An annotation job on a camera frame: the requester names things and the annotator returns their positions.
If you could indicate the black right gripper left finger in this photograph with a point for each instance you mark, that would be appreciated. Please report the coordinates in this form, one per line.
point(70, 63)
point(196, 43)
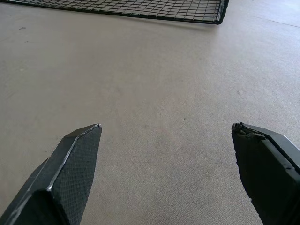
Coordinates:
point(70, 168)

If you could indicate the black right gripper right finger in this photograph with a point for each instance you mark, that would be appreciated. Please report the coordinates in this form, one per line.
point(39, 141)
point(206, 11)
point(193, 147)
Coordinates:
point(264, 173)

